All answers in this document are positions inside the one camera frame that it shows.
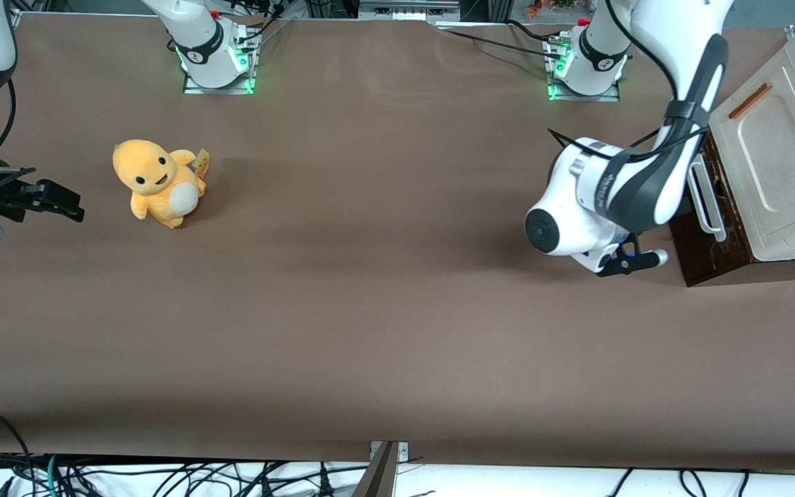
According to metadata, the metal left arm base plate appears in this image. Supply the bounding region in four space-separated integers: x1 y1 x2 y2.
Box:
546 35 622 103

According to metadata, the grey metal frame rail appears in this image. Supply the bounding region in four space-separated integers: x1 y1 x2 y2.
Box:
358 0 462 21

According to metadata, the short black table cable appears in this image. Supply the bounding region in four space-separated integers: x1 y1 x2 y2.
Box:
504 19 565 42

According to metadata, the metal table edge bracket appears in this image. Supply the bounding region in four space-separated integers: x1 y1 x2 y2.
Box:
353 440 410 497

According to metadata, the white wooden drawer cabinet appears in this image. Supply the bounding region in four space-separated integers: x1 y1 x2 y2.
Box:
684 23 795 288

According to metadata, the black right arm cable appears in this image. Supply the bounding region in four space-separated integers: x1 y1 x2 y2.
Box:
0 76 19 157

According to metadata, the dark brown drawer white handle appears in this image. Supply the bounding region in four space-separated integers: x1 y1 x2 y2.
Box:
669 131 761 288

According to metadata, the black cable bundle at base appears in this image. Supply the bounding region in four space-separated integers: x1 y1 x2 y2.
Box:
232 0 296 49

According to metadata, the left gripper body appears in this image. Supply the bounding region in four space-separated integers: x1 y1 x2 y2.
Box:
572 248 616 275

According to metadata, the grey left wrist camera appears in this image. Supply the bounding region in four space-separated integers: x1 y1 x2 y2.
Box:
596 235 669 278

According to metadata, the orange-brown handle bar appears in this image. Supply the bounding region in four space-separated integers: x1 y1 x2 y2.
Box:
728 82 774 120

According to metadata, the long black table cable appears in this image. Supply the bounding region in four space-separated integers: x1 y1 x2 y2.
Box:
435 26 565 61

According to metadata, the yellow plush toy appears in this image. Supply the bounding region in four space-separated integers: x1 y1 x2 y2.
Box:
112 139 211 230

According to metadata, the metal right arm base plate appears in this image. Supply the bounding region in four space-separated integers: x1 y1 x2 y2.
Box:
182 28 257 95

